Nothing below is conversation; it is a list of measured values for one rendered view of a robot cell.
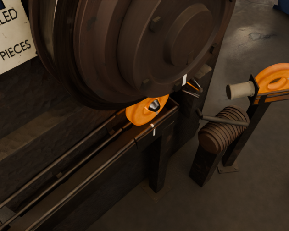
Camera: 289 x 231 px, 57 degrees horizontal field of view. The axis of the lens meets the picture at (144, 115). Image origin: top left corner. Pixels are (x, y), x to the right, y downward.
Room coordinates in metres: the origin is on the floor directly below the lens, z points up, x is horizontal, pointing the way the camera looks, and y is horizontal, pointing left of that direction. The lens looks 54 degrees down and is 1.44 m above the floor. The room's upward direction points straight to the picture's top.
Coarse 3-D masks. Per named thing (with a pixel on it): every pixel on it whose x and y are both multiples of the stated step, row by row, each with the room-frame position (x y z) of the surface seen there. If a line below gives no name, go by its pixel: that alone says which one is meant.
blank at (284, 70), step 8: (280, 64) 0.69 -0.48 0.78; (288, 64) 0.70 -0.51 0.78; (264, 72) 0.68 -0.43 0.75; (272, 72) 0.67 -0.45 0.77; (280, 72) 0.67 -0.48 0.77; (288, 72) 0.67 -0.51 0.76; (256, 80) 0.68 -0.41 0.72; (264, 80) 0.66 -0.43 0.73; (280, 80) 0.70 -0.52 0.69; (288, 80) 0.67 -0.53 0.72; (264, 88) 0.67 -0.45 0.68; (272, 88) 0.68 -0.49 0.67; (280, 88) 0.67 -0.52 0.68
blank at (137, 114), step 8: (168, 96) 0.54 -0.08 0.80; (136, 104) 0.45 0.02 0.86; (144, 104) 0.47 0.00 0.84; (160, 104) 0.51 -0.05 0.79; (128, 112) 0.45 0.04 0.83; (136, 112) 0.44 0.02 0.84; (144, 112) 0.48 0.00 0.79; (152, 112) 0.49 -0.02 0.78; (136, 120) 0.44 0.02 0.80; (144, 120) 0.47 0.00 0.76
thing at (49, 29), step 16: (48, 0) 0.37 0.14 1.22; (64, 0) 0.35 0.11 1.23; (48, 16) 0.36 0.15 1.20; (64, 16) 0.34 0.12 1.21; (48, 32) 0.35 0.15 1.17; (64, 32) 0.34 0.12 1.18; (48, 48) 0.36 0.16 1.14; (64, 48) 0.34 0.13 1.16; (64, 64) 0.33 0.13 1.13; (64, 80) 0.32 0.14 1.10; (80, 80) 0.34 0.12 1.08; (80, 96) 0.34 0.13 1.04; (96, 96) 0.36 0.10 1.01
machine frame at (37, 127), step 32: (32, 64) 0.43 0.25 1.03; (0, 96) 0.37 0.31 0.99; (32, 96) 0.41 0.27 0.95; (64, 96) 0.46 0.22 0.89; (0, 128) 0.35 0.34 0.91; (32, 128) 0.37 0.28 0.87; (64, 128) 0.39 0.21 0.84; (192, 128) 0.83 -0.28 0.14; (0, 160) 0.28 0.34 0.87; (32, 160) 0.31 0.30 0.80; (64, 160) 0.36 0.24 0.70; (0, 192) 0.24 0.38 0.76; (32, 192) 0.28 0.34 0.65; (96, 192) 0.40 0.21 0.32; (128, 192) 0.50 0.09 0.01; (64, 224) 0.28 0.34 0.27
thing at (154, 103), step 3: (150, 99) 0.48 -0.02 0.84; (153, 99) 0.48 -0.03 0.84; (156, 99) 0.49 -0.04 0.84; (150, 102) 0.47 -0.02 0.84; (153, 102) 0.47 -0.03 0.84; (156, 102) 0.48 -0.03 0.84; (159, 102) 0.48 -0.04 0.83; (147, 105) 0.47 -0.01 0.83; (150, 105) 0.47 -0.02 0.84; (153, 105) 0.47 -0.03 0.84; (156, 105) 0.47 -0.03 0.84; (159, 105) 0.47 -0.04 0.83; (147, 108) 0.47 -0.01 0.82; (150, 108) 0.46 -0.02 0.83; (153, 108) 0.46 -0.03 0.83; (156, 108) 0.46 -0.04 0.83; (159, 108) 0.47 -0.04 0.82; (153, 111) 0.46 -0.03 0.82; (156, 111) 0.46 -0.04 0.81
